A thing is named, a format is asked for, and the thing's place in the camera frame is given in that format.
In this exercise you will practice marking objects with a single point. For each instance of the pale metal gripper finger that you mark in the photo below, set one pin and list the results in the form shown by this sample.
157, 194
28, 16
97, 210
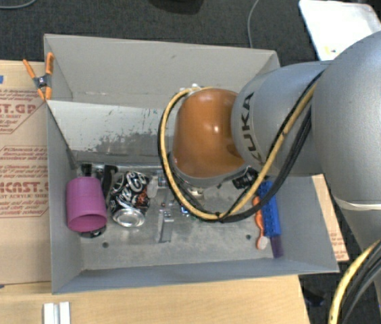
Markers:
168, 229
161, 231

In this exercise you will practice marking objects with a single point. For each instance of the grey metal bin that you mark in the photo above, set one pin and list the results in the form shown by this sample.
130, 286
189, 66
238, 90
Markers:
183, 248

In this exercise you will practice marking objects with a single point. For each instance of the crushed black soda can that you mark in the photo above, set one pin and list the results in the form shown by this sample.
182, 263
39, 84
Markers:
131, 197

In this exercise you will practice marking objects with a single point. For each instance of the orange and white brush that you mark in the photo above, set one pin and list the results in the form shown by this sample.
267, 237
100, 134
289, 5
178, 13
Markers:
260, 221

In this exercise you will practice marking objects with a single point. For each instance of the blue long toy brick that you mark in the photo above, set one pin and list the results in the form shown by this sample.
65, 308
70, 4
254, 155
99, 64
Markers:
270, 211

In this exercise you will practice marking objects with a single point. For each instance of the pink plastic cup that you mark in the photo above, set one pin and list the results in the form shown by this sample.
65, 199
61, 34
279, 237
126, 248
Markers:
85, 201

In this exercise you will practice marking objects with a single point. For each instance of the brown cardboard board, red print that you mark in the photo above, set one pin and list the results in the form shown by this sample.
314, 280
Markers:
15, 241

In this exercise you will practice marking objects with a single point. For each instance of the black cylinder on white bracket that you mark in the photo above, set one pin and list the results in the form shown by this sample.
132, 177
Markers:
244, 178

